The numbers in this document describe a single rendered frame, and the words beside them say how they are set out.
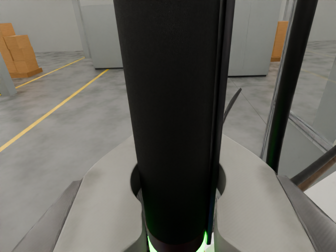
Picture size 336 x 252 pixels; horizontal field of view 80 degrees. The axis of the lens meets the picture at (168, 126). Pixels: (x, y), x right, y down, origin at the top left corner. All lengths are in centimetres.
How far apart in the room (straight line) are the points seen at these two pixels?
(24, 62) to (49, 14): 632
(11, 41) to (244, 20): 679
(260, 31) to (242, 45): 49
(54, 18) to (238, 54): 1074
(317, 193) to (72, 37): 1351
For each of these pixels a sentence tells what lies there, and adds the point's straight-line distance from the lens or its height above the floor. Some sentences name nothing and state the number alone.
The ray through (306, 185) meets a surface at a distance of 29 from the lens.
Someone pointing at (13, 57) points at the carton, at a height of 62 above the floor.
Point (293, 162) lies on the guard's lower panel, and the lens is 144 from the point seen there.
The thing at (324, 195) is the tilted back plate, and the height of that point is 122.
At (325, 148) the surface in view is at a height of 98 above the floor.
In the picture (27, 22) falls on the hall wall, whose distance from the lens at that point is 1487.
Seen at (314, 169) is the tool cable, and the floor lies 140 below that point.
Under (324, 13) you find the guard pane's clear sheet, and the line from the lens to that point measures 130.
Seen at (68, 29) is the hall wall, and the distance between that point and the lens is 1370.
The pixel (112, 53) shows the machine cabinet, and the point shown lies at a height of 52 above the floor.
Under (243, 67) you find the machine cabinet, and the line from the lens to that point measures 592.
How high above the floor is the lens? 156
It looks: 29 degrees down
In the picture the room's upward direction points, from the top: 3 degrees counter-clockwise
